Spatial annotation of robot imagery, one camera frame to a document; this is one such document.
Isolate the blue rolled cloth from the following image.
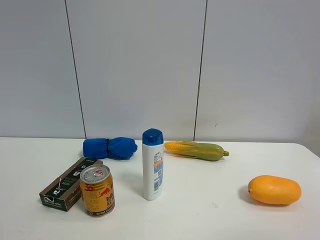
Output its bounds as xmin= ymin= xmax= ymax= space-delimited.
xmin=82 ymin=137 xmax=138 ymax=160

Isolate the white blue shampoo bottle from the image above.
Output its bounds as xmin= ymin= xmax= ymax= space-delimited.
xmin=142 ymin=128 xmax=164 ymax=201

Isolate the yellow green toy corn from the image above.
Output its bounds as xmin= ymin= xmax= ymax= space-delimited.
xmin=164 ymin=141 xmax=230 ymax=162

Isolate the brown coffee box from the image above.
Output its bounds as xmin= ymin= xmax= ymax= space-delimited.
xmin=39 ymin=157 xmax=103 ymax=212

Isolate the gold Red Bull can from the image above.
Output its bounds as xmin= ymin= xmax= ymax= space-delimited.
xmin=79 ymin=164 xmax=115 ymax=218

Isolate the yellow mango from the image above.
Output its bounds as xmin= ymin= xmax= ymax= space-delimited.
xmin=247 ymin=175 xmax=302 ymax=205

